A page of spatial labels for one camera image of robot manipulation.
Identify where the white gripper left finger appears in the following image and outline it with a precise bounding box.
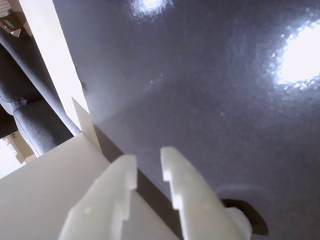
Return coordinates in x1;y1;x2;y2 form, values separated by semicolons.
58;154;139;240

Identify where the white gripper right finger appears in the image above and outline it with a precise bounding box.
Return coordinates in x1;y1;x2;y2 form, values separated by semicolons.
159;146;252;240

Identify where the black table mat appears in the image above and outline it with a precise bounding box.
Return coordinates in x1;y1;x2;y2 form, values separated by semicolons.
52;0;320;240

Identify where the grey fabric sofa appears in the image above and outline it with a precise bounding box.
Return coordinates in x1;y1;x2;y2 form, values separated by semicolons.
0;27;83;158

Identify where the brown cardboard box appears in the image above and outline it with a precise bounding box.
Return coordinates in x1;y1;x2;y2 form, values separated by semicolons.
0;9;33;38

